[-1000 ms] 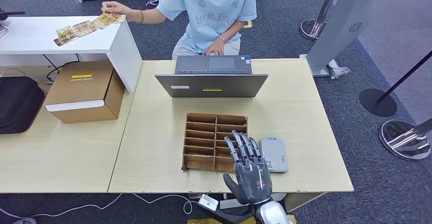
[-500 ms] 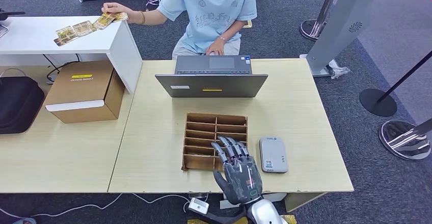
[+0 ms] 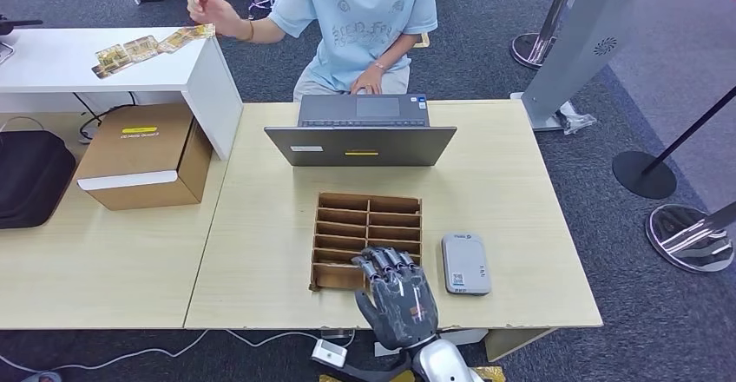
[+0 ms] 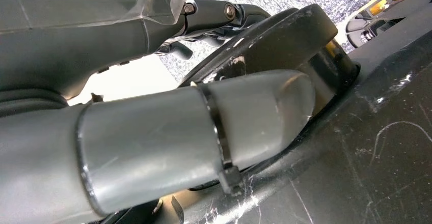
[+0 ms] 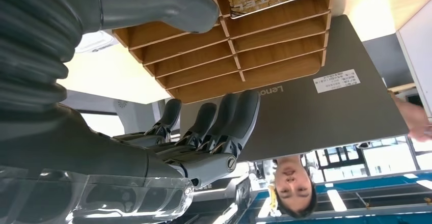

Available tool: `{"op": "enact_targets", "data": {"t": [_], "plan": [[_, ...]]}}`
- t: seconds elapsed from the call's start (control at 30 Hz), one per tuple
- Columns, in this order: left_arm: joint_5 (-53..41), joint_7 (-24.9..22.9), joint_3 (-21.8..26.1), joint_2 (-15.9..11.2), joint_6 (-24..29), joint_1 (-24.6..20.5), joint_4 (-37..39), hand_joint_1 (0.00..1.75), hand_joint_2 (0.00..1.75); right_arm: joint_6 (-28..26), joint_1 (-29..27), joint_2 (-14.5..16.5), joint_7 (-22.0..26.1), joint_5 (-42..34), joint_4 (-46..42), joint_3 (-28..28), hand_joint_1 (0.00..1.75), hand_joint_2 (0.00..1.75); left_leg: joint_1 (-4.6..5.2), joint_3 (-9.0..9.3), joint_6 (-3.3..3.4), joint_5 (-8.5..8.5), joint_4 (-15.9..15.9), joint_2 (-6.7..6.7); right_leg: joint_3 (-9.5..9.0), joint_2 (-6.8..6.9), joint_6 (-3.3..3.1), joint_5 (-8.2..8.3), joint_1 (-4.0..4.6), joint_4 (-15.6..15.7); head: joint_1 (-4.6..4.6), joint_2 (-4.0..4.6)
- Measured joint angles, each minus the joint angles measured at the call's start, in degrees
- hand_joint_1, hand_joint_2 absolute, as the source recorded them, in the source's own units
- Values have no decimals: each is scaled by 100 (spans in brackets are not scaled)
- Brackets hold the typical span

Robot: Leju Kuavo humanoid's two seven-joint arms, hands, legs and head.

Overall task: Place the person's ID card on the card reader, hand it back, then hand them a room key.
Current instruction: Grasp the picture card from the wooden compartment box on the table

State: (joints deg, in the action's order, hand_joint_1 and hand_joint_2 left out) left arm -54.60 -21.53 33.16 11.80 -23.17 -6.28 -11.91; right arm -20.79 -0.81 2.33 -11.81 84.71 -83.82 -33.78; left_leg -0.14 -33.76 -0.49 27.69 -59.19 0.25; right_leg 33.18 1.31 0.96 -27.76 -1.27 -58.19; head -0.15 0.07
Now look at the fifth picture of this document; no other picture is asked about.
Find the person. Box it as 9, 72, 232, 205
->
268, 89, 432, 220

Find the wooden slotted card organizer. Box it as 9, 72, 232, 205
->
112, 0, 335, 104

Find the white counter shelf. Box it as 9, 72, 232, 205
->
395, 0, 432, 122

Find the grey laptop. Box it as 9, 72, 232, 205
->
179, 14, 410, 162

